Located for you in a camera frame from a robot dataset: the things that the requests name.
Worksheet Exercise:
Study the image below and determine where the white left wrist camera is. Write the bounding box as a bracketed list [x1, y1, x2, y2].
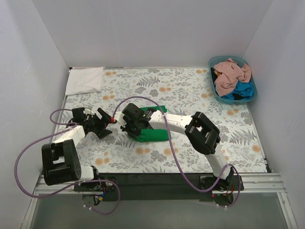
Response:
[83, 107, 95, 117]

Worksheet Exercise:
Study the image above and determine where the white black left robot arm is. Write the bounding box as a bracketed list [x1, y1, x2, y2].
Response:
[41, 107, 115, 191]

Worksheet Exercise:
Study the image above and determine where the pink crumpled t shirt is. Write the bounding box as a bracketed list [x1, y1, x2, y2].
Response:
[213, 58, 252, 97]

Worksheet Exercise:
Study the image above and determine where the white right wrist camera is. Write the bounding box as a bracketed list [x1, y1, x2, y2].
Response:
[112, 112, 128, 128]

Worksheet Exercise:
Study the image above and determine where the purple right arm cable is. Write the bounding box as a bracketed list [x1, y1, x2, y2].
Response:
[112, 96, 243, 208]

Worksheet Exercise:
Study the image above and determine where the green t shirt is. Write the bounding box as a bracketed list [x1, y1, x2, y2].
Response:
[128, 104, 173, 143]

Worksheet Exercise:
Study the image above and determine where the blue crumpled t shirt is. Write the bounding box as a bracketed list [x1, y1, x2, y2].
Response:
[222, 81, 254, 100]

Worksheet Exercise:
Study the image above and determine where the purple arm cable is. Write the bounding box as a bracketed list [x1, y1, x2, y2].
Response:
[14, 108, 122, 215]
[112, 96, 243, 208]

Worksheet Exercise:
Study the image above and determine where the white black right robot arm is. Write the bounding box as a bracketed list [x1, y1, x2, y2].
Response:
[114, 103, 234, 190]

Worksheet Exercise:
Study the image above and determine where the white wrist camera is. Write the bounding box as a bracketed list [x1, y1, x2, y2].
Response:
[112, 112, 128, 128]
[83, 107, 95, 117]

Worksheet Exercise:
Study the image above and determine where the floral patterned table cloth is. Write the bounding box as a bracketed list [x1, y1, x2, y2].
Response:
[60, 69, 267, 173]

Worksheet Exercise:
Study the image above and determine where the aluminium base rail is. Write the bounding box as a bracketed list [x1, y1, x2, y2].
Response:
[35, 173, 286, 194]

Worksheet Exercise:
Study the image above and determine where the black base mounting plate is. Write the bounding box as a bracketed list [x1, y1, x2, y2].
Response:
[74, 173, 244, 202]

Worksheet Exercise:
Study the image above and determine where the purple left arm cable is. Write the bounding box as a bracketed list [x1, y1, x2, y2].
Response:
[14, 108, 122, 215]

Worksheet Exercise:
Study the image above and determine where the folded white t shirt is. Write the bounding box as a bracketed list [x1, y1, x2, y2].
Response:
[65, 67, 104, 96]

